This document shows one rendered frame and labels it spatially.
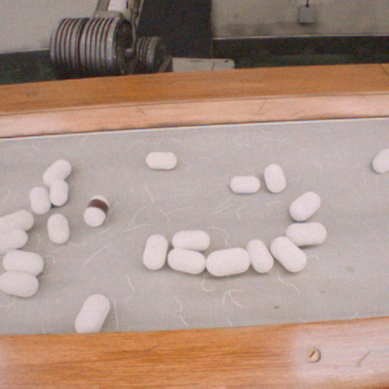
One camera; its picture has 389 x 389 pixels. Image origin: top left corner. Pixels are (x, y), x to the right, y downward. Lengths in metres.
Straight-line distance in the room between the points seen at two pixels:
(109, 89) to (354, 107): 0.33
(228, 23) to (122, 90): 1.95
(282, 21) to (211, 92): 2.00
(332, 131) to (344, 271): 0.22
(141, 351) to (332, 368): 0.13
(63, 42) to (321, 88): 0.44
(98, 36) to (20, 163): 0.31
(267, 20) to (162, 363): 2.34
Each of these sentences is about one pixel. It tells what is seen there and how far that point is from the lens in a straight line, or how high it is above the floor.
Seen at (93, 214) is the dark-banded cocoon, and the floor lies 0.76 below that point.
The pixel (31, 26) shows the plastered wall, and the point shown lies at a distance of 2.68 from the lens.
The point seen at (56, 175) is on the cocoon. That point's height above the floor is 0.76.
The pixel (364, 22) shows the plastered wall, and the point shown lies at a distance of 2.68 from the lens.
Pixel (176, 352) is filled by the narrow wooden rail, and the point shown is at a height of 0.76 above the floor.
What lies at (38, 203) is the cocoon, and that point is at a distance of 0.44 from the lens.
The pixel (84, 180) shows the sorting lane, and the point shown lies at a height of 0.74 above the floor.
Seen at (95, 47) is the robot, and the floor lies 0.76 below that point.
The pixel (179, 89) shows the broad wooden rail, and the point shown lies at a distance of 0.58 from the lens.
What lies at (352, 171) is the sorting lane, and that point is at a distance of 0.49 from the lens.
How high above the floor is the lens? 1.03
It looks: 42 degrees down
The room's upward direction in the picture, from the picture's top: 4 degrees counter-clockwise
